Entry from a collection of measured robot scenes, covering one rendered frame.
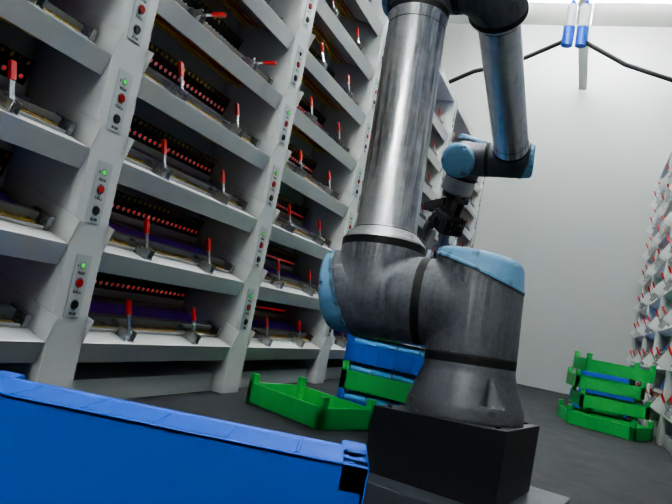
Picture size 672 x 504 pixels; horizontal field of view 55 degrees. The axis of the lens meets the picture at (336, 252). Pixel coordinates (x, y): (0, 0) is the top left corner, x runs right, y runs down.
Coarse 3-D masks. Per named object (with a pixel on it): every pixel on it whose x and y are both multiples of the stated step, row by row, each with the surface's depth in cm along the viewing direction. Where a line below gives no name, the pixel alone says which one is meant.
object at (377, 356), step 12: (348, 336) 188; (348, 348) 187; (360, 348) 186; (372, 348) 185; (384, 348) 184; (348, 360) 187; (360, 360) 185; (372, 360) 184; (384, 360) 183; (396, 360) 182; (408, 360) 181; (420, 360) 179; (408, 372) 180
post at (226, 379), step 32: (288, 0) 197; (256, 32) 199; (288, 64) 194; (256, 96) 196; (288, 96) 196; (256, 128) 194; (288, 128) 199; (224, 160) 196; (256, 192) 191; (224, 224) 193; (256, 224) 189; (192, 288) 194; (256, 288) 195; (224, 320) 188; (224, 384) 186
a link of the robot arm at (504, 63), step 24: (480, 0) 119; (504, 0) 119; (528, 0) 124; (480, 24) 124; (504, 24) 123; (480, 48) 135; (504, 48) 130; (504, 72) 136; (504, 96) 142; (504, 120) 149; (504, 144) 157; (528, 144) 161; (504, 168) 165; (528, 168) 164
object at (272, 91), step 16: (160, 0) 138; (160, 16) 162; (176, 16) 143; (192, 16) 147; (176, 32) 159; (192, 32) 150; (208, 32) 154; (192, 48) 170; (208, 48) 157; (224, 48) 161; (208, 64) 183; (224, 64) 164; (240, 64) 169; (240, 80) 173; (256, 80) 178; (272, 80) 193; (288, 80) 192; (272, 96) 188
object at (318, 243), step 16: (288, 208) 214; (304, 208) 254; (272, 224) 198; (288, 224) 213; (320, 224) 239; (272, 240) 203; (288, 240) 212; (304, 240) 222; (320, 240) 237; (336, 240) 255; (320, 256) 240
